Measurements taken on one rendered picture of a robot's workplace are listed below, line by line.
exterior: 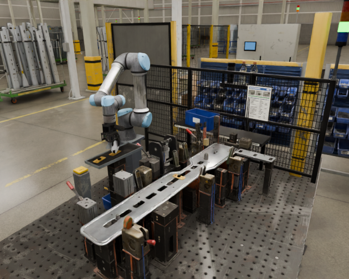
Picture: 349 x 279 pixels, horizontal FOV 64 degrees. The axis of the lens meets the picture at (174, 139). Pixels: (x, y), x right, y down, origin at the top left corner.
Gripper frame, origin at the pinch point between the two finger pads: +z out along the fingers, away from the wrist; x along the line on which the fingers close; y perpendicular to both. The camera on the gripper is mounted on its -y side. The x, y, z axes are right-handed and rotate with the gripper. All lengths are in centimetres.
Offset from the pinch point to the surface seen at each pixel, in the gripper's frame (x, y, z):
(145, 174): 23.2, 0.3, 11.1
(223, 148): 48, -74, 18
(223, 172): 61, -38, 19
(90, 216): 15.8, 41.8, 17.6
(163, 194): 39.1, 6.3, 17.7
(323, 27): 104, -111, -72
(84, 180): 0.0, 28.0, 7.7
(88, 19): -544, -563, -101
